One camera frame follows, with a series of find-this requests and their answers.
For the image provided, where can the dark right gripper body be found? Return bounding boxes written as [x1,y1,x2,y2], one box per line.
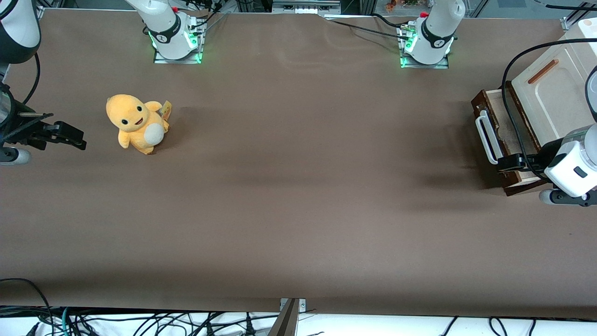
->
[0,106,48,150]

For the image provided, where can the white drawer handle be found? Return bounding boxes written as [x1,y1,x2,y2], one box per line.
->
[474,109,505,165]

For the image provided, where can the dark wood drawer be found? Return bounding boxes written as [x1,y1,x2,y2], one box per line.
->
[471,87,547,184]

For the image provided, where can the beige drawer cabinet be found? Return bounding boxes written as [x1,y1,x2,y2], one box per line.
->
[504,18,597,196]

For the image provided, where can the yellow plush toy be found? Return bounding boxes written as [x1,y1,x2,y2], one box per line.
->
[105,94,172,155]

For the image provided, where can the brown table cover sheet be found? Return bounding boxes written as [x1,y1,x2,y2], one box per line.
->
[0,8,597,321]

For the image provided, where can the grey electronic device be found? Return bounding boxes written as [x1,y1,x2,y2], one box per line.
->
[272,0,342,15]

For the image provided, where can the dark angled beam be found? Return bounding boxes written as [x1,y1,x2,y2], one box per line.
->
[267,299,300,336]

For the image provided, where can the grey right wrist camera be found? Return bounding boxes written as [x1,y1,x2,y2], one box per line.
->
[0,147,32,166]

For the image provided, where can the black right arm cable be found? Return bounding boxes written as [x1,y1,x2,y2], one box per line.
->
[21,52,42,106]

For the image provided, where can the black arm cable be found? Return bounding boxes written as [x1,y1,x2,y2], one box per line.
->
[21,52,42,106]
[502,38,597,182]

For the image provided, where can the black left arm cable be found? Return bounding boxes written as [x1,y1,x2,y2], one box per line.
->
[502,38,597,182]

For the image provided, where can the orange drawer handle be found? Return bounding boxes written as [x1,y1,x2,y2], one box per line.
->
[528,59,560,85]

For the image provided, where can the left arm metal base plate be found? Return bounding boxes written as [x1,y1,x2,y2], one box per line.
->
[399,22,451,70]

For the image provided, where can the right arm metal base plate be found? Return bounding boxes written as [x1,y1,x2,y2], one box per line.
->
[153,18,206,65]

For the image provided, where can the black looped cable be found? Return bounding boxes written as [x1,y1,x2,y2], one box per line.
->
[0,278,55,336]

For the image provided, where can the aluminium frame profile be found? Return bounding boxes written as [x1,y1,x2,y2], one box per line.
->
[561,0,597,32]

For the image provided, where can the grey metal bracket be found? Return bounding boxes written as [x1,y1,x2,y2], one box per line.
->
[279,298,307,314]

